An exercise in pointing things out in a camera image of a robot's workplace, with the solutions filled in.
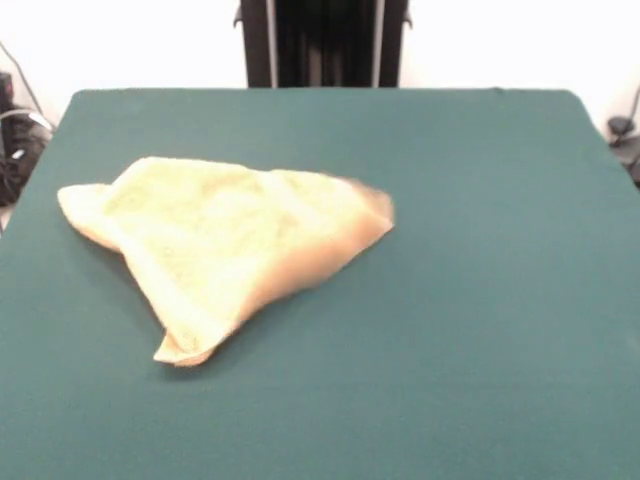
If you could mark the black electronics pile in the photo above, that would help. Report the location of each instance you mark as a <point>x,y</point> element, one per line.
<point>15,160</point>

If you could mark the dark green tablecloth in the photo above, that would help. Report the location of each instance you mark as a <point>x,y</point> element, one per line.
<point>450,300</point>

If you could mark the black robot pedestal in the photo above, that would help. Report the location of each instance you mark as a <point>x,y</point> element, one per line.
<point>325,45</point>

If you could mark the orange terry towel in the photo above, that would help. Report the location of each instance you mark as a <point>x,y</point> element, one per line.
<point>210,235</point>

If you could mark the black clamp mount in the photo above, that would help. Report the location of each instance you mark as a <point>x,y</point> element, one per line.
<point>622,127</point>

